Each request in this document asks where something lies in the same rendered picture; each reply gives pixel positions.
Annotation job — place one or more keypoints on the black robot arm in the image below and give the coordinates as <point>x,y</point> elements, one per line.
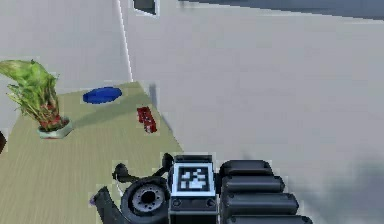
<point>253,196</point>

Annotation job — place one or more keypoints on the green house plant in pot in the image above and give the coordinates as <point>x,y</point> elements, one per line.
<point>36,96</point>

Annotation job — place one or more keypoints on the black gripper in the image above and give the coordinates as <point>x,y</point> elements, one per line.
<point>146,198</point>

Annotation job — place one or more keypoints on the dark framed wall picture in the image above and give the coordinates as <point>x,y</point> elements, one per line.
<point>145,6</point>

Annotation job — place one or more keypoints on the blue round plate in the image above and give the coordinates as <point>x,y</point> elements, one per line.
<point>101,95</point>

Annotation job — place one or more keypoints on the red remote control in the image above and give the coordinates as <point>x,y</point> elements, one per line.
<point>146,119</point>

